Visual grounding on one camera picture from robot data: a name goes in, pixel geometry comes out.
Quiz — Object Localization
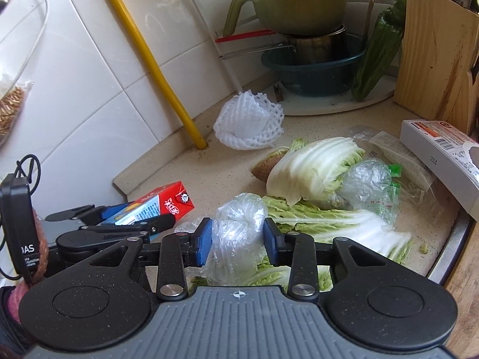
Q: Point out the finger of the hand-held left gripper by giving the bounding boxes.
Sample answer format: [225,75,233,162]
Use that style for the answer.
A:
[45,203,130,229]
[78,215,176,242]

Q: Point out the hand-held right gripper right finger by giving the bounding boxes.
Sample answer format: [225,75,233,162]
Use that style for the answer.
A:
[264,217,390,302]

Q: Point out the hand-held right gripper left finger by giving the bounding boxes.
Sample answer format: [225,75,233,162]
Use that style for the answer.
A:
[88,217,214,302]

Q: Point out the red drink carton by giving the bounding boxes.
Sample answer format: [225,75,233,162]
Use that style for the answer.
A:
[99,180,196,234]

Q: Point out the clear plastic bag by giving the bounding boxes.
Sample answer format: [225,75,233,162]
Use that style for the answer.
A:
[174,192,270,287]
[342,159,393,210]

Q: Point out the white foam fruit net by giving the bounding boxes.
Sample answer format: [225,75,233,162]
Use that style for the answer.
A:
[213,90,285,150]

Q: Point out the person's left forearm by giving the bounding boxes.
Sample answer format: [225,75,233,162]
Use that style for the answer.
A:
[0,280,32,348]

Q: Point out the napa cabbage leaves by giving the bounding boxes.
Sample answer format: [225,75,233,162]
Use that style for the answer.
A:
[243,194,414,292]

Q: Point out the brown root piece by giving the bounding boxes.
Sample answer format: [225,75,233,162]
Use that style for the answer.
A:
[251,157,283,184]

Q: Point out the napa cabbage half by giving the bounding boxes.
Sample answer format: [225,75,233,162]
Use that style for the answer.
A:
[266,136,365,208]

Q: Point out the clear bag of brown grains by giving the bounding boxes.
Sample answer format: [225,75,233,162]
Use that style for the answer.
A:
[0,73,34,146]

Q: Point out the white corner rack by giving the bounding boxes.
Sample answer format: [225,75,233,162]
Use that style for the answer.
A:
[176,0,397,116]

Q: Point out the clear printed plastic wrapper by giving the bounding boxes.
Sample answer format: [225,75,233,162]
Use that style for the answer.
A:
[348,125,446,210]

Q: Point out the teal plastic basin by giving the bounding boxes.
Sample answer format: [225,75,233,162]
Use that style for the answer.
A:
[261,34,369,98]

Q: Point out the yellow pipe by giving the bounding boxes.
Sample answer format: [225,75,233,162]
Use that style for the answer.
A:
[93,0,208,149]

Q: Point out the white box with orange label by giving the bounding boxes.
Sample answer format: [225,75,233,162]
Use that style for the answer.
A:
[398,119,479,214]

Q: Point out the steel pot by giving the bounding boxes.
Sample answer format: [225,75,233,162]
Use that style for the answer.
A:
[279,24,350,66]

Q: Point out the wooden cutting board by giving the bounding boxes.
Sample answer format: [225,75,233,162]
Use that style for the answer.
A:
[445,209,479,356]

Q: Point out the red chopsticks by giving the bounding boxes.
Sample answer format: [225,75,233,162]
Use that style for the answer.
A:
[215,30,279,43]

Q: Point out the green bumpy gourd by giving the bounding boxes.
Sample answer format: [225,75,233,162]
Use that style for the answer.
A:
[351,0,408,102]

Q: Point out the green plastic pitcher bowl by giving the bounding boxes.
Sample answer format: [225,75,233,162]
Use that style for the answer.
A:
[223,0,354,37]

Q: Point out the wooden knife block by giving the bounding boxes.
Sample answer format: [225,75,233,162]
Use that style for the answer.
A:
[393,0,479,135]

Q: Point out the white cable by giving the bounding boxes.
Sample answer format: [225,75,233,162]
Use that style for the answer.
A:
[0,0,50,79]

